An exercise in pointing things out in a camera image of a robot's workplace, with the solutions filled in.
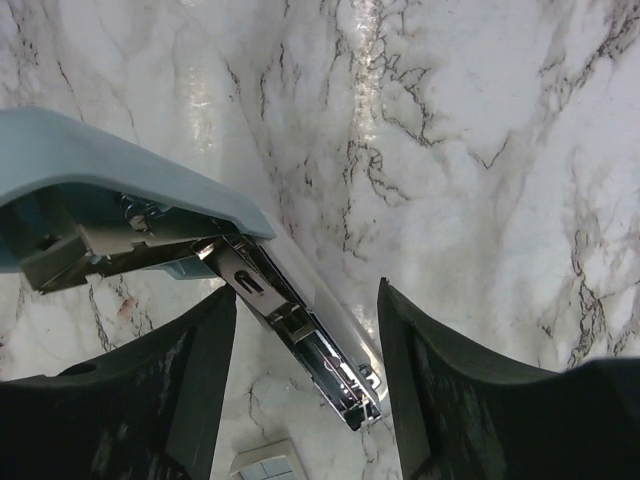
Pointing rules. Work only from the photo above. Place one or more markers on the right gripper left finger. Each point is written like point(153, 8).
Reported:
point(150, 409)

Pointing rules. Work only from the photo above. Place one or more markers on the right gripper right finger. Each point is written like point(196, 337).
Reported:
point(463, 411)

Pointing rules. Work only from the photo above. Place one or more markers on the staple tray with staples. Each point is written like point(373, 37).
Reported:
point(276, 461)

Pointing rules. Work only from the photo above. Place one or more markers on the light blue stapler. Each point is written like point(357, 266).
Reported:
point(78, 202)

